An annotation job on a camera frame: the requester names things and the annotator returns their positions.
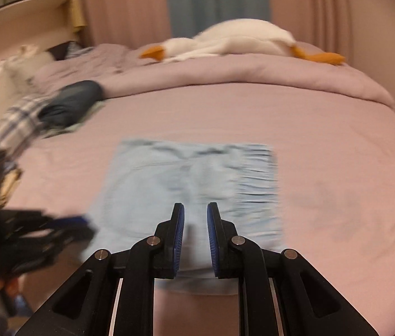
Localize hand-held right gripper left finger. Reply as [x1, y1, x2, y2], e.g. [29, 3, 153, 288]
[15, 202, 186, 336]

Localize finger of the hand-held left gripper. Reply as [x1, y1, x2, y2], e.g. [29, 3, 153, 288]
[5, 210, 92, 233]
[9, 229, 96, 275]

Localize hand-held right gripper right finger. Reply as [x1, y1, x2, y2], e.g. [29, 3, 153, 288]
[207, 202, 377, 336]

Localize light blue pants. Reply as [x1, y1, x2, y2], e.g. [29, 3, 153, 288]
[89, 139, 288, 296]

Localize plaid cloth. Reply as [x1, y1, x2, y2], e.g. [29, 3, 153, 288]
[0, 95, 50, 160]

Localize pink bed sheet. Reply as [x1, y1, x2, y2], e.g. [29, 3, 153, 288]
[7, 80, 395, 336]

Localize dark blue garment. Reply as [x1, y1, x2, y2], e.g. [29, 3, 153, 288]
[38, 80, 104, 129]

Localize lilac comforter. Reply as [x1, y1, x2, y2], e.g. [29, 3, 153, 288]
[31, 40, 395, 108]

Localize white goose plush toy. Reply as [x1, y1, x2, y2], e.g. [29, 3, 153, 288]
[139, 19, 347, 67]

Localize beige headboard shelf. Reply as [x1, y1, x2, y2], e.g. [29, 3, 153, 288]
[0, 0, 80, 54]

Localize pink curtain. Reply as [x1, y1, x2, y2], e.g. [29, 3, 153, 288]
[265, 0, 364, 64]
[73, 0, 172, 48]

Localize blue curtain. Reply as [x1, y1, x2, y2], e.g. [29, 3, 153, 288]
[163, 0, 271, 40]

